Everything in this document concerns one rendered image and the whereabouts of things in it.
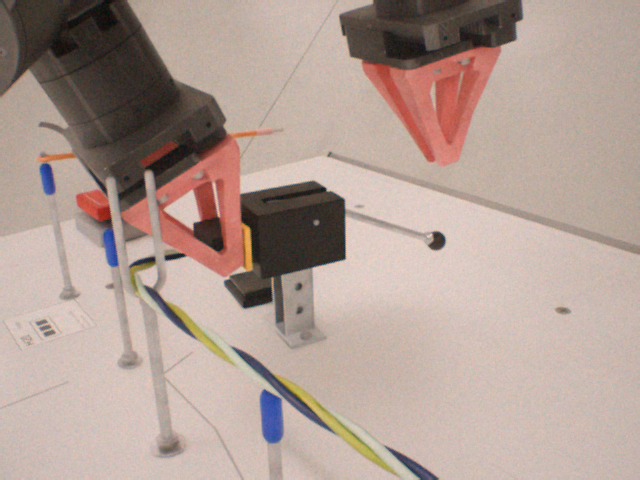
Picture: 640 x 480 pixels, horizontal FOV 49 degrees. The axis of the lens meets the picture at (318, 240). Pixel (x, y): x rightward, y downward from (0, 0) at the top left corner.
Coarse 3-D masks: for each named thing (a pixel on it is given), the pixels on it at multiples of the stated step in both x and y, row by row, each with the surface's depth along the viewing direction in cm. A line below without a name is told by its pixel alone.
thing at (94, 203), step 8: (88, 192) 61; (96, 192) 61; (80, 200) 60; (88, 200) 59; (96, 200) 59; (104, 200) 59; (80, 208) 61; (88, 208) 59; (96, 208) 57; (104, 208) 57; (96, 216) 58; (104, 216) 58
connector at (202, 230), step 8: (200, 224) 40; (208, 224) 40; (216, 224) 40; (248, 224) 40; (200, 232) 40; (208, 232) 39; (216, 232) 39; (200, 240) 40; (208, 240) 39; (216, 240) 38; (216, 248) 39; (256, 248) 40; (256, 256) 40
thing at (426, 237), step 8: (272, 200) 41; (352, 216) 44; (360, 216) 44; (368, 216) 44; (376, 224) 45; (384, 224) 45; (392, 224) 46; (400, 232) 46; (408, 232) 46; (416, 232) 47; (424, 240) 47; (432, 240) 47
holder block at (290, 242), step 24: (264, 192) 42; (288, 192) 42; (312, 192) 43; (264, 216) 39; (288, 216) 40; (312, 216) 40; (336, 216) 41; (264, 240) 39; (288, 240) 40; (312, 240) 41; (336, 240) 42; (264, 264) 40; (288, 264) 41; (312, 264) 41
